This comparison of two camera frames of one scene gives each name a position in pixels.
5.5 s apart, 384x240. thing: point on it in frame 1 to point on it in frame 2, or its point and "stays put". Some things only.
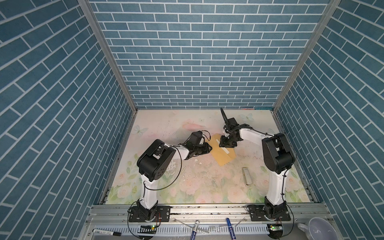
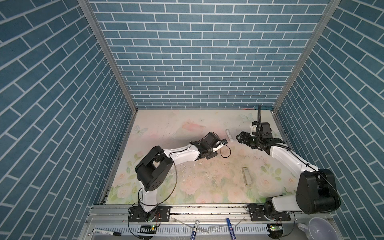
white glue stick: [225, 150] to [229, 135]
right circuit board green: [275, 230] stays put
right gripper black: [223, 144] to [245, 140]
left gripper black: [206, 148] to [213, 154]
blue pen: [231, 229] stays put
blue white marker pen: [193, 236] stays put
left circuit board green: [149, 229] stays put
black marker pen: [109, 232] stays put
